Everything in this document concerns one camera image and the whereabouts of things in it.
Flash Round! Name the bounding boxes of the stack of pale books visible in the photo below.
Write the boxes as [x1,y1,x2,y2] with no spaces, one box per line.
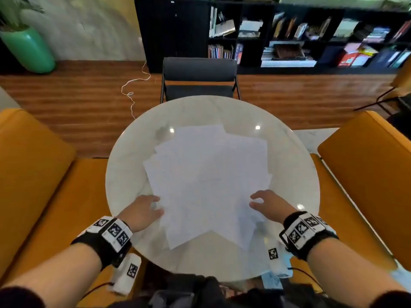
[238,18,264,38]

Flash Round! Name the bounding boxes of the stack of blue books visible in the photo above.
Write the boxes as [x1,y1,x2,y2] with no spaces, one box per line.
[363,26,391,44]

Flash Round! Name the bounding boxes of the yellow chair with black legs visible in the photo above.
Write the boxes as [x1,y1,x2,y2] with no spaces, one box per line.
[353,57,411,116]

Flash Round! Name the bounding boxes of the blue folders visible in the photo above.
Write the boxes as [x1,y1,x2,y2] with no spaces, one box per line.
[369,47,411,69]

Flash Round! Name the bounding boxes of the person's dark clothing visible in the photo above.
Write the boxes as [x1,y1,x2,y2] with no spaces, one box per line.
[107,274,355,308]

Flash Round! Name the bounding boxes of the black wristband with marker tiles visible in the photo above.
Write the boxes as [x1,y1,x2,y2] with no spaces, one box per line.
[71,216,134,270]
[279,211,340,261]

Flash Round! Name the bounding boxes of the dark grey chair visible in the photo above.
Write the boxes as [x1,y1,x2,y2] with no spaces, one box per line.
[159,57,241,104]

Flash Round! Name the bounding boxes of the orange upholstered sofa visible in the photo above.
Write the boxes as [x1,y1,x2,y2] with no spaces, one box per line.
[289,110,411,286]
[0,108,149,308]

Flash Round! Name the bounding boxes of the white cord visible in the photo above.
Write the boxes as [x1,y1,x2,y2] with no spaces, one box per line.
[121,62,152,120]

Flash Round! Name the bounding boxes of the pile of white paper sheets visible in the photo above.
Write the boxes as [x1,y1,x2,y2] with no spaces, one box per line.
[143,124,273,251]

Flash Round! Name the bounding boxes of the row of upright books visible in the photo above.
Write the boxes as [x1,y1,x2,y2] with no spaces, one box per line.
[208,43,244,64]

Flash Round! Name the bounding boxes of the person's left hand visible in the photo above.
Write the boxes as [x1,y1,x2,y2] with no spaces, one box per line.
[116,194,165,234]

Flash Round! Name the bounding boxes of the person's right forearm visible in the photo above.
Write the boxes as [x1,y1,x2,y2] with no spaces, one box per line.
[307,237,408,308]

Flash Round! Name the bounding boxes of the green ceramic vase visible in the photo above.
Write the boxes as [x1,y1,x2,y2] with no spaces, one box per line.
[0,26,56,74]

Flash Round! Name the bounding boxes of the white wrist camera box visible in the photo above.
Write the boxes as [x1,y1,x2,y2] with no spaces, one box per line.
[265,239,293,279]
[107,253,142,296]

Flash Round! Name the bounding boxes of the stack of large flat books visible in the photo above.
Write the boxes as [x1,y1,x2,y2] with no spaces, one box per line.
[260,41,317,68]

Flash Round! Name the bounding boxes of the thin black cable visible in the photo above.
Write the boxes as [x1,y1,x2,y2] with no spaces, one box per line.
[288,267,324,292]
[81,281,115,301]

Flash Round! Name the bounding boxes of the black bookshelf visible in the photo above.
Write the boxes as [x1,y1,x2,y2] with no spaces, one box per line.
[133,0,411,75]

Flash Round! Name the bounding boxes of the white leaning books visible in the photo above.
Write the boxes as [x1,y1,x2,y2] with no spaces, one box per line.
[209,6,237,38]

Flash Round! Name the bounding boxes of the person's left forearm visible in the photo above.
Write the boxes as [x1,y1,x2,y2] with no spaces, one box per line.
[3,242,103,308]

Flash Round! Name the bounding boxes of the row of leaning books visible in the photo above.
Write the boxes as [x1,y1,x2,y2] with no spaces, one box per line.
[272,11,332,41]

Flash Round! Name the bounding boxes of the person's right hand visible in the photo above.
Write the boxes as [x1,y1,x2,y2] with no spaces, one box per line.
[249,189,298,224]

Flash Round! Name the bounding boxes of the red and yellow books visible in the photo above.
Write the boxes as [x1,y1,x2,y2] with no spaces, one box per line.
[337,42,379,68]

